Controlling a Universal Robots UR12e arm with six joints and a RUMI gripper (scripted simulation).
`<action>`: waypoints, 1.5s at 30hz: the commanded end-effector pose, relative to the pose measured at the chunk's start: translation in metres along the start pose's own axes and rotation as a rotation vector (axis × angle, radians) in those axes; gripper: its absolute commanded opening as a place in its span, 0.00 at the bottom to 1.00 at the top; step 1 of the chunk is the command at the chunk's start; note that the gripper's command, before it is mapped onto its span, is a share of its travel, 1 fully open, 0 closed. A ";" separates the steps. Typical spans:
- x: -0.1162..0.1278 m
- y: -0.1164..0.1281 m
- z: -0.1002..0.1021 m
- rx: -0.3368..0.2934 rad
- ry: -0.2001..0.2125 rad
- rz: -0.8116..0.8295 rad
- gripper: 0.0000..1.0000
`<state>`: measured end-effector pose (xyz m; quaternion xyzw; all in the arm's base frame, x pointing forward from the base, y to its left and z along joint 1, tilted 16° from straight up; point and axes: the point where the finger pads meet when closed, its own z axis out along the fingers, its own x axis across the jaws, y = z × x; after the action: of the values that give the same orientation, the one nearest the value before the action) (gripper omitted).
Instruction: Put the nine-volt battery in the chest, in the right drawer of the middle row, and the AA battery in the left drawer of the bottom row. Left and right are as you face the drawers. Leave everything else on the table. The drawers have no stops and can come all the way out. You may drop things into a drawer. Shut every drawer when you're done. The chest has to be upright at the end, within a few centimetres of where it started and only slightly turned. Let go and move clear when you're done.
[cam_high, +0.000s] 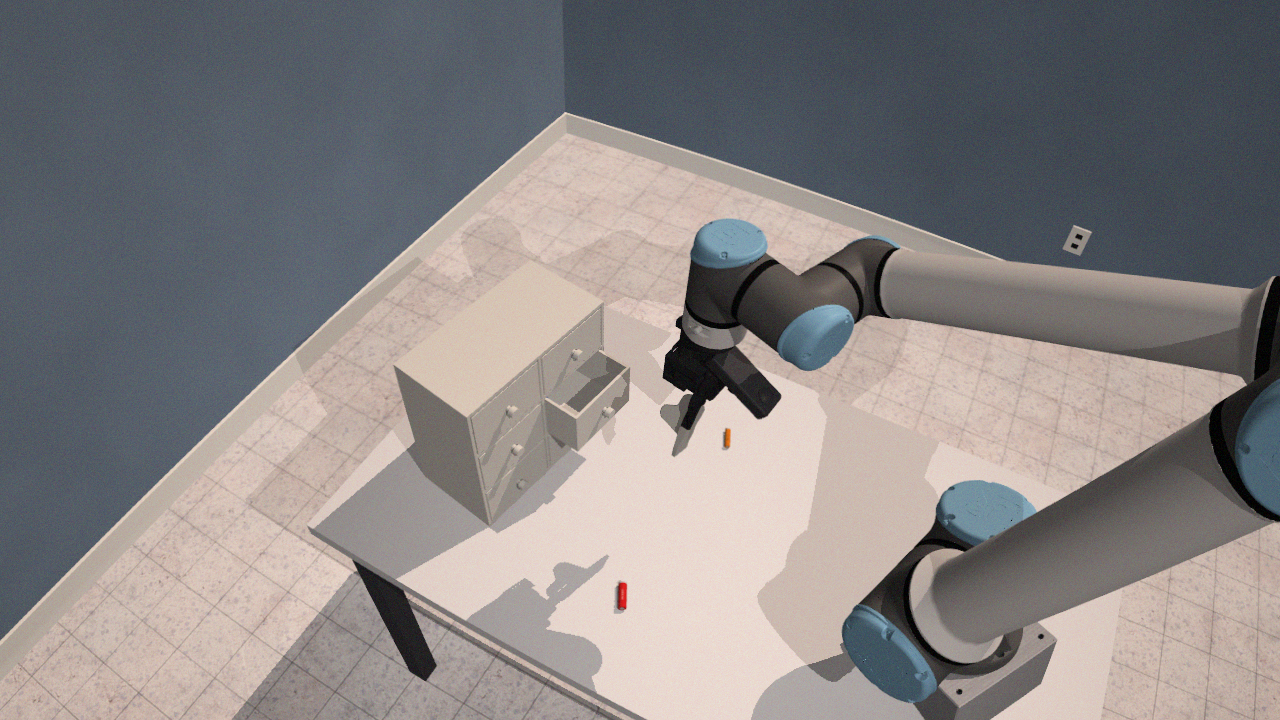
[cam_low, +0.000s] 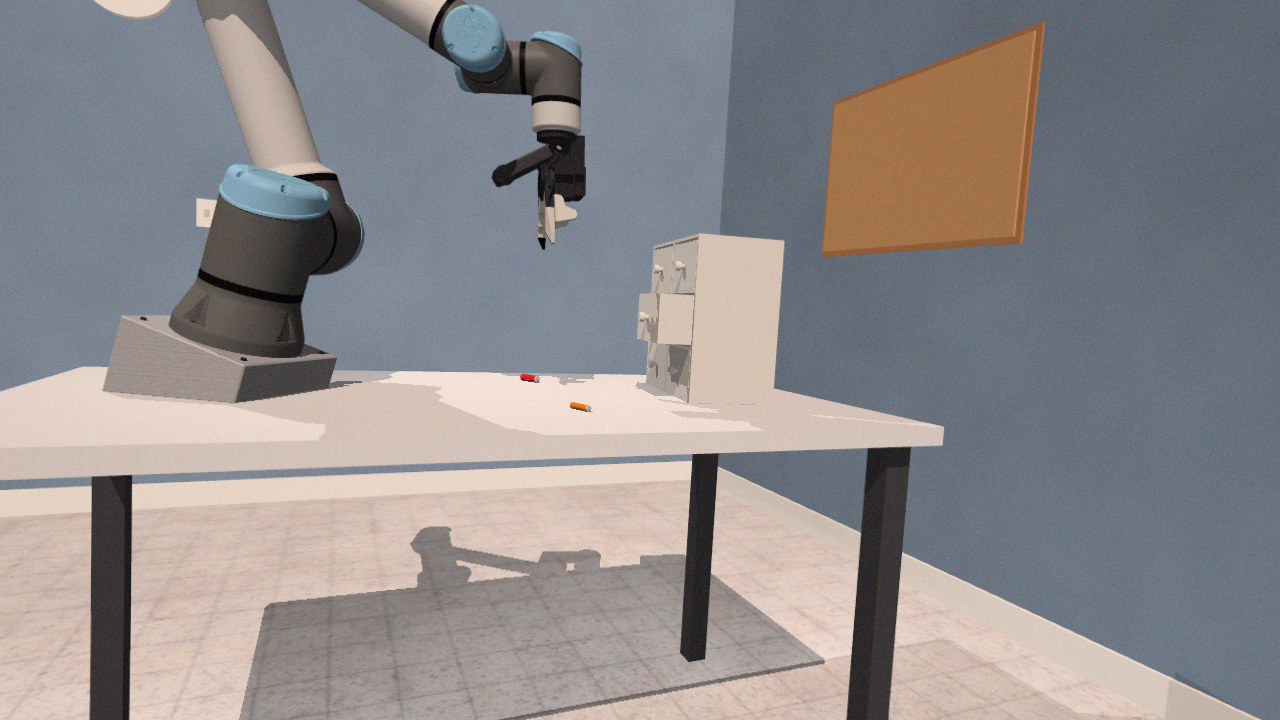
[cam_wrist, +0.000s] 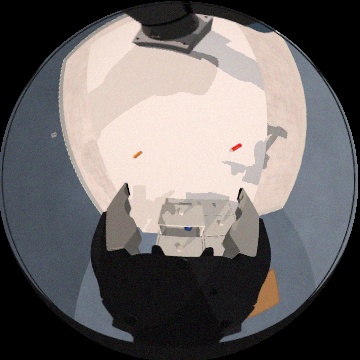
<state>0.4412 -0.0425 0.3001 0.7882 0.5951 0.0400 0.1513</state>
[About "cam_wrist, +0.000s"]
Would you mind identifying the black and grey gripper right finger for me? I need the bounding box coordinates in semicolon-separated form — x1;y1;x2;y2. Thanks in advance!
222;188;271;305

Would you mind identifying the red aa battery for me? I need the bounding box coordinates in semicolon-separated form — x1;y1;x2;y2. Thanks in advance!
231;143;242;152

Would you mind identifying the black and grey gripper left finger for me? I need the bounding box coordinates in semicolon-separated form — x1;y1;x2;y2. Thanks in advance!
91;183;142;299

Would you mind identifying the beige chest of drawers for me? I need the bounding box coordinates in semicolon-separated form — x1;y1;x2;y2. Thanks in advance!
156;198;236;251

